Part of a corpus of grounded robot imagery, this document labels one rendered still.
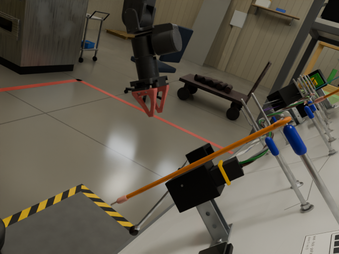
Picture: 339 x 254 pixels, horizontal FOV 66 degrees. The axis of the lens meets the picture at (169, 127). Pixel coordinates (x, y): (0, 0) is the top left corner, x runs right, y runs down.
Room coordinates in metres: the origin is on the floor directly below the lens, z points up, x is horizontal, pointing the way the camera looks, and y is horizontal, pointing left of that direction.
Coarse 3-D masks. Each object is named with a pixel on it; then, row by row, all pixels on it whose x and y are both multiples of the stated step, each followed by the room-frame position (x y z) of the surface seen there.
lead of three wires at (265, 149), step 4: (264, 124) 0.36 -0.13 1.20; (268, 132) 0.33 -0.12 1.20; (272, 132) 0.33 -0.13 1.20; (268, 136) 0.32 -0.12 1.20; (272, 136) 0.31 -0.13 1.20; (264, 148) 0.29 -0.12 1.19; (268, 148) 0.30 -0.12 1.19; (260, 152) 0.29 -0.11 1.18; (264, 152) 0.29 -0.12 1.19; (252, 156) 0.29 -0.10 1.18; (256, 156) 0.28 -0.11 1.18; (260, 156) 0.29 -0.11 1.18; (248, 160) 0.28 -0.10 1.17; (252, 160) 0.28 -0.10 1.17; (244, 164) 0.28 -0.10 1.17; (248, 164) 0.28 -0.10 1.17
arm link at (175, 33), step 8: (128, 16) 0.67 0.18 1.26; (136, 16) 0.67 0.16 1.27; (128, 24) 0.67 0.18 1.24; (136, 24) 0.67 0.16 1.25; (160, 24) 0.67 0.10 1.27; (168, 24) 0.67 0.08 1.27; (128, 32) 0.67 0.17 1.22; (136, 32) 0.68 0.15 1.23; (144, 32) 0.70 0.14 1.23; (152, 32) 0.68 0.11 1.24; (160, 32) 0.67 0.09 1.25; (168, 32) 0.66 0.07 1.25; (176, 32) 0.68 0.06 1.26; (152, 40) 0.66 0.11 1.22; (160, 40) 0.66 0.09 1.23; (168, 40) 0.65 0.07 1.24; (176, 40) 0.66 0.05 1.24; (160, 48) 0.66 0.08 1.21; (168, 48) 0.66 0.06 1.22; (176, 48) 0.65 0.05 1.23
